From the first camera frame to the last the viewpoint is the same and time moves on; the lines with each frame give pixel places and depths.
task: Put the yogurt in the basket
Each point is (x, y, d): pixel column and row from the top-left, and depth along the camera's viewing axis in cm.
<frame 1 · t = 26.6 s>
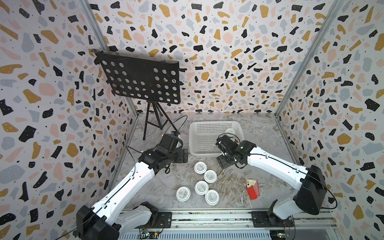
left hand: (183, 152, 77), fingers open
right hand: (224, 160, 82), fingers open
white plastic basket: (200, 134, 108), point 3 cm above the table
white lid yogurt cup: (231, 131, 105), point 7 cm above the table
playing card box: (253, 182, 87), point 2 cm above the table
white lid yogurt cup 2: (200, 167, 87), point 7 cm above the table
white lid yogurt cup 3: (210, 176, 84), point 7 cm above the table
white lid yogurt cup 4: (201, 187, 80), point 7 cm above the table
white lid yogurt cup 5: (212, 197, 76), point 7 cm above the table
white lid yogurt cup 6: (183, 194, 78), point 7 cm above the table

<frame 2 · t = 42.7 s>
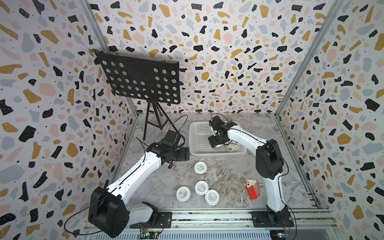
left hand: (184, 154, 82), fingers open
right hand: (215, 141, 97), fingers open
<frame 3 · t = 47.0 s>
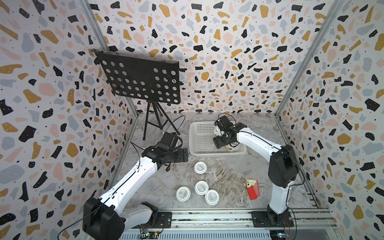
left hand: (182, 154, 80), fingers open
right hand: (221, 141, 92), fingers open
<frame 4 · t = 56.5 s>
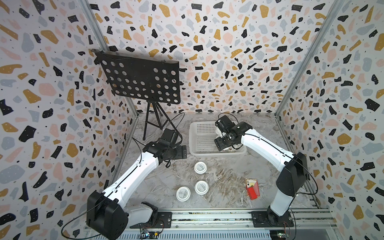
left hand: (180, 152, 81), fingers open
right hand: (222, 142, 85), fingers open
